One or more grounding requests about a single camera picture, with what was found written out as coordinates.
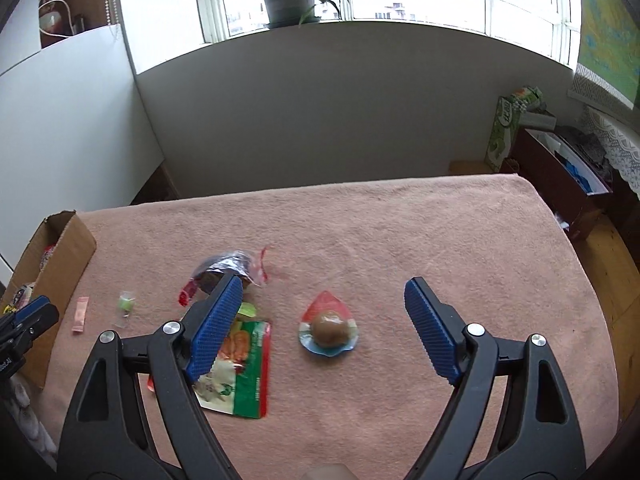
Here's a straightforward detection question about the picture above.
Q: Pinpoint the red white snack packet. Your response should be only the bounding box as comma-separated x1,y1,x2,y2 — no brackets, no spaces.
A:
39,244,55,270

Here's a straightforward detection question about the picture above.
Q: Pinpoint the white lace cloth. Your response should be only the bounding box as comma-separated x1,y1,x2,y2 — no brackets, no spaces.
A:
582,105,640,195

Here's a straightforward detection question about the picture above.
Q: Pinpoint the pink small snack packet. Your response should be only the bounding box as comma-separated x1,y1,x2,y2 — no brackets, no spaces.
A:
72,296,89,335

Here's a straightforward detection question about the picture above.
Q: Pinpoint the green carton box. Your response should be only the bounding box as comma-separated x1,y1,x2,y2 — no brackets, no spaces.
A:
485,86,544,172

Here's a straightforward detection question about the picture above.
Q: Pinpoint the white cabinet panel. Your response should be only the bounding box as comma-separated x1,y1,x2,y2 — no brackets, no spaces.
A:
1,0,163,272

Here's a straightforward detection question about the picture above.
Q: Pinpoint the red silver foil snack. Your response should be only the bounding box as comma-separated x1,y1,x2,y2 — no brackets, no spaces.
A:
178,246,270,307

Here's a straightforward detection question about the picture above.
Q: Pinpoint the wall map poster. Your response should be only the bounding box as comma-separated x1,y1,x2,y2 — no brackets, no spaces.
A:
570,0,639,122

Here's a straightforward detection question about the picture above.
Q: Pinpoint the small green candy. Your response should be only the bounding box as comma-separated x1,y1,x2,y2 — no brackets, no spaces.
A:
114,290,136,328

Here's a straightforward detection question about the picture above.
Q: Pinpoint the red green snack bag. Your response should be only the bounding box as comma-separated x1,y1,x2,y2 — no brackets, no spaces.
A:
145,317,274,420

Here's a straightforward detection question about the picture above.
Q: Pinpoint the Snickers bar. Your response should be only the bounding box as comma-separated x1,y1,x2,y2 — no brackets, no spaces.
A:
4,283,35,312

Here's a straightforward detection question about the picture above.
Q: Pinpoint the dark red storage box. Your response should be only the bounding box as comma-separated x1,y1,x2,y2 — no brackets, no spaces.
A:
500,128,613,240

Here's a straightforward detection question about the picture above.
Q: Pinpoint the brown cardboard box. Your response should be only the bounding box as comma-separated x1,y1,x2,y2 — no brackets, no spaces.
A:
0,209,99,391

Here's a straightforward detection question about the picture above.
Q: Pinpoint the brown ball snack packet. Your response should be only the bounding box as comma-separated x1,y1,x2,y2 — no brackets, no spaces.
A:
298,290,359,358

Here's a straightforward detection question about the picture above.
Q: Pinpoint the pink table cloth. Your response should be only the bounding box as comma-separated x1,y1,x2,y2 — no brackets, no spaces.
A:
36,176,618,479

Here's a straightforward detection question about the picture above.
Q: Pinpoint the yellow green wrapped candy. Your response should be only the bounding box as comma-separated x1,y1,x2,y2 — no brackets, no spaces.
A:
238,302,257,320

